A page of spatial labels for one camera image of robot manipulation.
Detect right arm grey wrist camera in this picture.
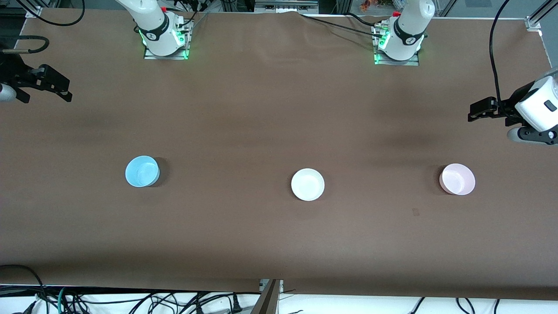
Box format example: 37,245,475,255
0,83,31,104

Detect black base cable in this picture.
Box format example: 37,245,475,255
168,0,211,29
300,12,387,41

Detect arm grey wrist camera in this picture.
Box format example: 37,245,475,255
507,126,558,146
0,83,31,104

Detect aluminium frame rail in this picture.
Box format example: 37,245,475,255
254,0,319,14

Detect white bowl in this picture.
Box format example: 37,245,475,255
291,168,325,201

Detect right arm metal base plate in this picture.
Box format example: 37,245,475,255
143,20,193,61

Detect light blue bowl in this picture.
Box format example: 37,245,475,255
125,156,160,188

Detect black floor cable loop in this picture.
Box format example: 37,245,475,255
0,263,48,307

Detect brown table cover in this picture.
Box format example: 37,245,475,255
0,8,558,301

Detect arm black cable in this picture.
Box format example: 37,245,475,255
0,0,86,55
489,0,512,115

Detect aluminium profile post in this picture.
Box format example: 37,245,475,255
252,279,285,314

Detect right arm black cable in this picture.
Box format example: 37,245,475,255
0,0,86,55

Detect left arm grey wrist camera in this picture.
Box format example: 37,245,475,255
507,126,558,146

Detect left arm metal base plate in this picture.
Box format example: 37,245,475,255
374,24,420,67

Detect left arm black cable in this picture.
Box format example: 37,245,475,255
489,0,512,115

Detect pink bowl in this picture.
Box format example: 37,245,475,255
439,164,476,196

